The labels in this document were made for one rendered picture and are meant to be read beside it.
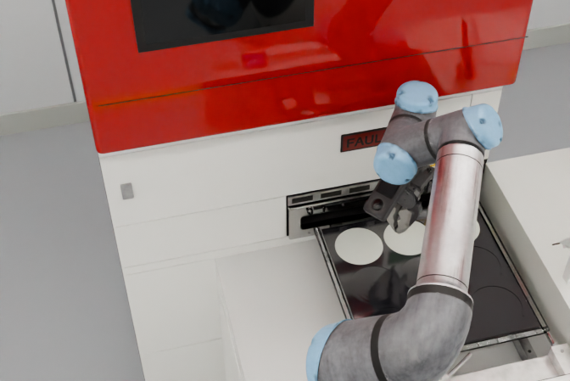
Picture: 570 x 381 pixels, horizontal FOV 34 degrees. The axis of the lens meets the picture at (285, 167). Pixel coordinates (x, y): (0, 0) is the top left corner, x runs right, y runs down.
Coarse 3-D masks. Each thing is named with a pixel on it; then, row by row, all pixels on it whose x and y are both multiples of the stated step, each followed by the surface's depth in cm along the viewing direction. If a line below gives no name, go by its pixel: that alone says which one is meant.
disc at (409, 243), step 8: (416, 224) 197; (384, 232) 195; (392, 232) 195; (408, 232) 195; (416, 232) 195; (384, 240) 194; (392, 240) 194; (400, 240) 194; (408, 240) 194; (416, 240) 194; (392, 248) 192; (400, 248) 192; (408, 248) 192; (416, 248) 192
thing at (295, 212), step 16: (368, 192) 198; (288, 208) 195; (304, 208) 195; (320, 208) 196; (336, 208) 197; (400, 208) 204; (288, 224) 198; (304, 224) 201; (320, 224) 201; (336, 224) 201
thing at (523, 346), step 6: (516, 342) 183; (522, 342) 181; (528, 342) 181; (516, 348) 184; (522, 348) 180; (528, 348) 180; (522, 354) 181; (528, 354) 179; (534, 354) 179; (522, 360) 181
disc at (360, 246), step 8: (344, 232) 195; (352, 232) 195; (360, 232) 195; (368, 232) 195; (336, 240) 194; (344, 240) 194; (352, 240) 194; (360, 240) 194; (368, 240) 194; (376, 240) 194; (336, 248) 192; (344, 248) 192; (352, 248) 192; (360, 248) 192; (368, 248) 192; (376, 248) 192; (344, 256) 191; (352, 256) 191; (360, 256) 191; (368, 256) 191; (376, 256) 191; (360, 264) 189
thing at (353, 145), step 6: (366, 132) 185; (372, 132) 185; (378, 132) 186; (348, 138) 185; (354, 138) 185; (360, 138) 186; (366, 138) 186; (372, 138) 187; (378, 138) 187; (348, 144) 186; (354, 144) 187; (360, 144) 187; (366, 144) 187; (372, 144) 188; (378, 144) 188
